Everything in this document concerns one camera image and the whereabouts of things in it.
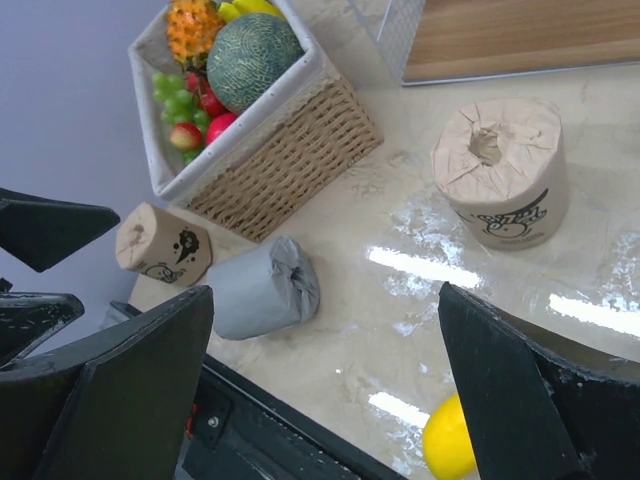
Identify yellow mango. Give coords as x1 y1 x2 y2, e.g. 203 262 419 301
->
422 394 477 480

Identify green grape bunch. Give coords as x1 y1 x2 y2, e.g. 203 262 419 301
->
152 72 210 165

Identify green netted melon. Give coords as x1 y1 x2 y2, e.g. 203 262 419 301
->
206 13 304 115

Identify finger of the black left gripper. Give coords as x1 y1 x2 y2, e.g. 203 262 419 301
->
1 189 120 273
1 292 84 368

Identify brown roll left edge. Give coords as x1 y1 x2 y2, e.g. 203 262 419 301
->
115 203 213 287

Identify red apple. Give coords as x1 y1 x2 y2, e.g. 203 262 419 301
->
206 112 238 145

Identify red yellow peach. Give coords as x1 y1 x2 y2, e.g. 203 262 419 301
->
170 122 203 152

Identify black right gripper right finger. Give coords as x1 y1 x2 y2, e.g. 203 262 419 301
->
438 283 639 479

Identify orange pineapple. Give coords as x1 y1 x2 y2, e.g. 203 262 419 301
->
166 0 226 67

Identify wicker basket with cloth liner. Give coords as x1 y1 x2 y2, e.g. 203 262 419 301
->
128 1 383 242

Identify brown roll centre table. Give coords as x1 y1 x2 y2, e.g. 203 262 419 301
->
431 98 569 251

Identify grey roll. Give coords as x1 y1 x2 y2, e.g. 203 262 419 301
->
206 236 320 341

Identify yellow bananas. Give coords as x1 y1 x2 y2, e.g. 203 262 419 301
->
218 0 285 23

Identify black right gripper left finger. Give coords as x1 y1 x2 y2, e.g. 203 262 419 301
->
1 285 214 479

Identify white wire wooden shelf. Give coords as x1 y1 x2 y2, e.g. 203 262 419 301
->
349 1 639 86

